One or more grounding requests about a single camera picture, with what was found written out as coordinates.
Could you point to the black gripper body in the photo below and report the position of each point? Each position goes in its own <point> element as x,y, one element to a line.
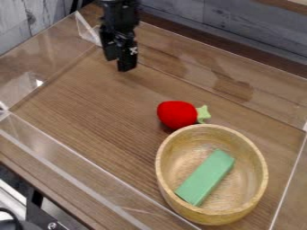
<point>118,19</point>

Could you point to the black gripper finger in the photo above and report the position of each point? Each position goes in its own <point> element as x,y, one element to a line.
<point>108,45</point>
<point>126,54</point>

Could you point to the red plush strawberry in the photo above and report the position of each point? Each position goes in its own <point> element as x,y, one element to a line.
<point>177,114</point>

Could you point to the wooden bowl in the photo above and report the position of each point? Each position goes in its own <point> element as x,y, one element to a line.
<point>182,151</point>

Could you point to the green rectangular block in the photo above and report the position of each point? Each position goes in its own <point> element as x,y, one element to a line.
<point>205,177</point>

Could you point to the clear acrylic corner bracket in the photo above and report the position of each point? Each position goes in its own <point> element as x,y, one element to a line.
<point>88,33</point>

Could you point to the clear acrylic tray wall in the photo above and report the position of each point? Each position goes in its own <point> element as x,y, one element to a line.
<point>80,132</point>

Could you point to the black metal table frame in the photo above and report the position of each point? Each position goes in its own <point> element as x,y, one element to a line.
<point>44,214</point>

